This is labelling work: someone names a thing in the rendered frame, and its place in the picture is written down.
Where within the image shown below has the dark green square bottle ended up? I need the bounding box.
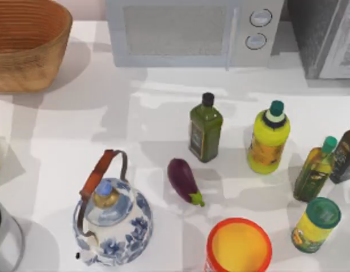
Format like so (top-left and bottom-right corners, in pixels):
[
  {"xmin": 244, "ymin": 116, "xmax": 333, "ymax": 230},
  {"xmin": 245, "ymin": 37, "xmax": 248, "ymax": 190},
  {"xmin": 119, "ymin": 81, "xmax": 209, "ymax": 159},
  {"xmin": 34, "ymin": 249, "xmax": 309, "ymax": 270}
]
[{"xmin": 188, "ymin": 92, "xmax": 224, "ymax": 164}]

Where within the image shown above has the purple eggplant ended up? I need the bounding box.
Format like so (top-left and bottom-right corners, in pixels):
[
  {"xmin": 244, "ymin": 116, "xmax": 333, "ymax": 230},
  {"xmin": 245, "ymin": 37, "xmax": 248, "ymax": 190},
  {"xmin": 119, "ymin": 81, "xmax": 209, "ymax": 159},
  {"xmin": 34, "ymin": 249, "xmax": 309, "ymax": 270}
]
[{"xmin": 167, "ymin": 158, "xmax": 206, "ymax": 208}]

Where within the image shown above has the yellow bottle with green cap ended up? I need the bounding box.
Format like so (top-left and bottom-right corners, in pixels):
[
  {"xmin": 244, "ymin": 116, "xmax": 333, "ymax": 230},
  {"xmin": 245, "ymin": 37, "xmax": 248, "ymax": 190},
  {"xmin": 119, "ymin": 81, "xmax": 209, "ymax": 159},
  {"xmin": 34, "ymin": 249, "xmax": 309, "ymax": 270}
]
[{"xmin": 247, "ymin": 100, "xmax": 292, "ymax": 175}]

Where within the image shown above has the blue and white teapot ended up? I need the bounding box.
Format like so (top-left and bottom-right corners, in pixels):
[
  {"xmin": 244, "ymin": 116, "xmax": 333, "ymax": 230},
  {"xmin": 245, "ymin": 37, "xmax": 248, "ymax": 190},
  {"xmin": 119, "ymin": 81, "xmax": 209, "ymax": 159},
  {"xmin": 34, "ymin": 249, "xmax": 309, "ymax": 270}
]
[{"xmin": 72, "ymin": 149, "xmax": 154, "ymax": 267}]

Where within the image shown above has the pale microwave oven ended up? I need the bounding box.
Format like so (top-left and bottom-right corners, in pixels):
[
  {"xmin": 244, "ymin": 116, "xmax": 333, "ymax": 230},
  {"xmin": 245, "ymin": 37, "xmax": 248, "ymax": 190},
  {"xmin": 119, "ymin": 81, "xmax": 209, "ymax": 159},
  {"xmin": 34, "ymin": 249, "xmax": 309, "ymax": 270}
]
[{"xmin": 104, "ymin": 0, "xmax": 286, "ymax": 71}]

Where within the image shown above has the round microwave knob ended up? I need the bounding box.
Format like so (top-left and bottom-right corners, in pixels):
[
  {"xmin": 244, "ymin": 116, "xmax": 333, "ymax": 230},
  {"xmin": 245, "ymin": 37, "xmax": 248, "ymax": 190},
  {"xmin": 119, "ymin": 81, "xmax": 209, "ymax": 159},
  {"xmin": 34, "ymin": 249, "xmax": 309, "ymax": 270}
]
[
  {"xmin": 249, "ymin": 7, "xmax": 273, "ymax": 28},
  {"xmin": 244, "ymin": 31, "xmax": 268, "ymax": 52}
]

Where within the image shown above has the orange can with yellow lid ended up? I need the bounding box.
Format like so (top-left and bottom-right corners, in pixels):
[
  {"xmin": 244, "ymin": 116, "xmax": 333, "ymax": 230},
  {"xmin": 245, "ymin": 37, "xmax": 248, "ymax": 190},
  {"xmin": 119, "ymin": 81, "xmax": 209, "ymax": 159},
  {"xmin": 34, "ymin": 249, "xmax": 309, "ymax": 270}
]
[{"xmin": 203, "ymin": 217, "xmax": 273, "ymax": 272}]

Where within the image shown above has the slim olive oil bottle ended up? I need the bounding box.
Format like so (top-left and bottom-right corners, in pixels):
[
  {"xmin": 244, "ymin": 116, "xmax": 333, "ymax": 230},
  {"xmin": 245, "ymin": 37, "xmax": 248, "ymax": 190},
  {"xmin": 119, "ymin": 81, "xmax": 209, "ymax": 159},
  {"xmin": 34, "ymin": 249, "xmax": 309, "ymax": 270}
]
[{"xmin": 293, "ymin": 135, "xmax": 338, "ymax": 203}]

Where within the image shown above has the yellow jar with green lid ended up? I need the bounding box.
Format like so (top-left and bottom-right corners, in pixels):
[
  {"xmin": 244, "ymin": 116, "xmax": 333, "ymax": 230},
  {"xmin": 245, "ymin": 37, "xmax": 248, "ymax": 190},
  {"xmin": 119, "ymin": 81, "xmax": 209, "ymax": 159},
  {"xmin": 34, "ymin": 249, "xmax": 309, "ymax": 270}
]
[{"xmin": 290, "ymin": 197, "xmax": 342, "ymax": 253}]

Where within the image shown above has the dark brown bottle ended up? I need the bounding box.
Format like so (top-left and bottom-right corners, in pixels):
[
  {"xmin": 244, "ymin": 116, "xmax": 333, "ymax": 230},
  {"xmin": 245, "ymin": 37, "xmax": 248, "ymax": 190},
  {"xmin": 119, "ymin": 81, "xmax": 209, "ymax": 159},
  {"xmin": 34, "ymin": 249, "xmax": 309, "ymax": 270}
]
[{"xmin": 328, "ymin": 127, "xmax": 350, "ymax": 185}]

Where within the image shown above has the woven brown basket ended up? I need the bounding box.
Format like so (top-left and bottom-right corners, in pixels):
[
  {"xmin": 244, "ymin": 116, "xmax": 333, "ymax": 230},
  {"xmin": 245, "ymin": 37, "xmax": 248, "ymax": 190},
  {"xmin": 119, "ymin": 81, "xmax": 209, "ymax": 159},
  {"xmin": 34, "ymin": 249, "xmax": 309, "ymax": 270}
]
[{"xmin": 0, "ymin": 0, "xmax": 73, "ymax": 94}]

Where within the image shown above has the grey metal cup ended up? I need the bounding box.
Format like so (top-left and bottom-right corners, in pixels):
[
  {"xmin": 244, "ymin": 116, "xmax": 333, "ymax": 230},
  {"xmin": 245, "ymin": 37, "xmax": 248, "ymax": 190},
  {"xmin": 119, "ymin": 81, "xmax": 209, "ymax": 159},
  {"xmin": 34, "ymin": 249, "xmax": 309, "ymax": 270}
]
[{"xmin": 0, "ymin": 197, "xmax": 24, "ymax": 272}]

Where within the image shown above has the microwave door handle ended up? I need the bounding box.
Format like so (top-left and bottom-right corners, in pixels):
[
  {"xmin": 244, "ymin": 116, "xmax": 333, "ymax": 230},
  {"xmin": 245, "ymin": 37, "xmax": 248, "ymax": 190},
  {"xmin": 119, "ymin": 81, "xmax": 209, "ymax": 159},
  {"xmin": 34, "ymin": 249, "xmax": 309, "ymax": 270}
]
[{"xmin": 225, "ymin": 7, "xmax": 239, "ymax": 71}]

